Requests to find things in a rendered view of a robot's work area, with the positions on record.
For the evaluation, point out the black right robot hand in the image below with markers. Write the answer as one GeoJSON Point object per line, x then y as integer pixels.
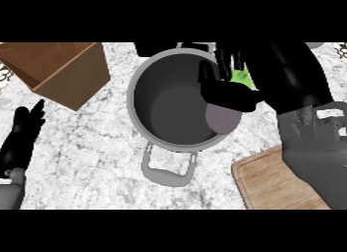
{"type": "Point", "coordinates": [287, 75]}

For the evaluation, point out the purple eggplant with green stem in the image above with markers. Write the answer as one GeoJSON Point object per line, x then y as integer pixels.
{"type": "Point", "coordinates": [223, 119]}

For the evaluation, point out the brown open box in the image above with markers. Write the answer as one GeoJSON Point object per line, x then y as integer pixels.
{"type": "Point", "coordinates": [68, 80]}

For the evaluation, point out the grey metal pot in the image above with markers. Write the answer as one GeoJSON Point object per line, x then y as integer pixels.
{"type": "Point", "coordinates": [176, 108]}

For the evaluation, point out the black appliance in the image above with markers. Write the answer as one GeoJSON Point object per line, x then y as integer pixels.
{"type": "Point", "coordinates": [154, 48]}

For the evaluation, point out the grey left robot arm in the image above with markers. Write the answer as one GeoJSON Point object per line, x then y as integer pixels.
{"type": "Point", "coordinates": [5, 195]}

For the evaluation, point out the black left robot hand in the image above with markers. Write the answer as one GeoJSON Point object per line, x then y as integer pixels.
{"type": "Point", "coordinates": [16, 144]}

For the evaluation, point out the wooden cutting board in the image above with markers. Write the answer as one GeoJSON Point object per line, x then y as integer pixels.
{"type": "Point", "coordinates": [270, 183]}

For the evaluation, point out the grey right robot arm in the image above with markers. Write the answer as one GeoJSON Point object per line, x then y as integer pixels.
{"type": "Point", "coordinates": [321, 164]}

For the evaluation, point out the grey round object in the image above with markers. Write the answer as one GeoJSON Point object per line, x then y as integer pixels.
{"type": "Point", "coordinates": [315, 44]}

